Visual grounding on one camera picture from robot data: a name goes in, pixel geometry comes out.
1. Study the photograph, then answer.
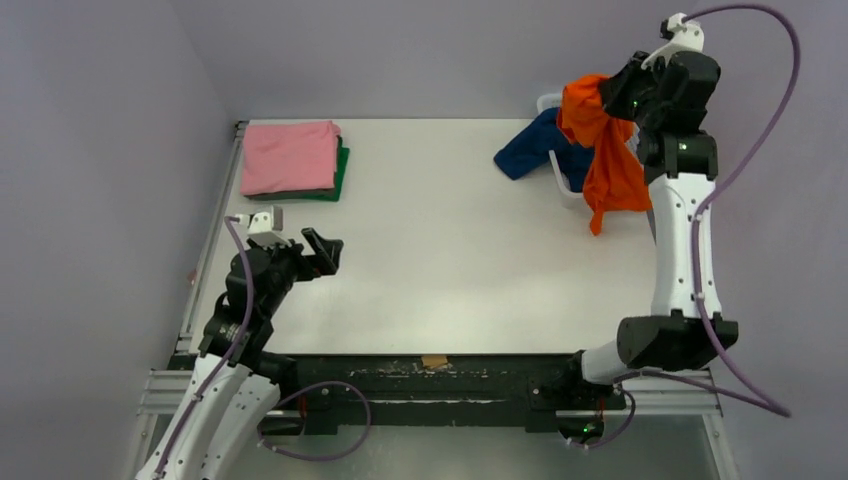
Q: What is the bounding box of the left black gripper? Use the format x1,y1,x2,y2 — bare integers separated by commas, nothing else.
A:
247,227,340,316

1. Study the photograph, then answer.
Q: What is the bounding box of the orange t shirt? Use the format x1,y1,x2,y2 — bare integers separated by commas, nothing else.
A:
556,74,652,236

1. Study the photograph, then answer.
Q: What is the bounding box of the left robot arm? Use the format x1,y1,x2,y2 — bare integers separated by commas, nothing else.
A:
135,228,344,479

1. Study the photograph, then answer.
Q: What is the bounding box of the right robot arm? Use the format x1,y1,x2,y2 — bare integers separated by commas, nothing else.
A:
557,51,739,407

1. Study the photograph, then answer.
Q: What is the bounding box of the folded green t shirt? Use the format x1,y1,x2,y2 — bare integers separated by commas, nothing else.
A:
246,136,350,202

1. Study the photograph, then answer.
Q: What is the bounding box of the folded pink t shirt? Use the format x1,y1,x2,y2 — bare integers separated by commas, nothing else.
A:
240,120,341,196

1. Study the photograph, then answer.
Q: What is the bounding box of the blue t shirt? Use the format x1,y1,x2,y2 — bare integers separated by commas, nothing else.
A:
493,111,594,191

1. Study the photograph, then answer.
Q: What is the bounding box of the white plastic basket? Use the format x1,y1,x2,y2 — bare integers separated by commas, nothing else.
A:
535,91,654,210

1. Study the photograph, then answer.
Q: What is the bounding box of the brown tape piece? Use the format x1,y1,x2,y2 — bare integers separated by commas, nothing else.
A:
421,354,451,371

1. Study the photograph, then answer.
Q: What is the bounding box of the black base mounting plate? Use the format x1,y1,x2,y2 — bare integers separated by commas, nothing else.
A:
261,354,656,441

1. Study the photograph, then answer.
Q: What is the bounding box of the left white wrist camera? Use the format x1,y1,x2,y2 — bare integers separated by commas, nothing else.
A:
233,205,285,247

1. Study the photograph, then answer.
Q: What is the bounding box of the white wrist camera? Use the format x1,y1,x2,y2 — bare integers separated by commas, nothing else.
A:
233,205,285,247
641,13,705,70

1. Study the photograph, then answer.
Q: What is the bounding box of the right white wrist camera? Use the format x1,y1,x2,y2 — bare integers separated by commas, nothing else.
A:
641,13,705,70

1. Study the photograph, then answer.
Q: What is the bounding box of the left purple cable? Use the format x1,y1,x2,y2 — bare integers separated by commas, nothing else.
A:
150,215,372,480

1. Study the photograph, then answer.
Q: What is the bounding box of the aluminium table frame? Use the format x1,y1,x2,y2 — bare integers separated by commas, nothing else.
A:
124,119,735,479

